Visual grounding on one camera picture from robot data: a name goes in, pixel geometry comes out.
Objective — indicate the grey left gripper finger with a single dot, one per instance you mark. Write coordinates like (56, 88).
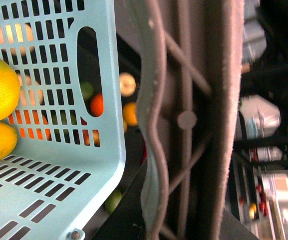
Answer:
(188, 23)

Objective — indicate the light blue basket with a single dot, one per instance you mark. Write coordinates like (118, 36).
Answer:
(66, 162)

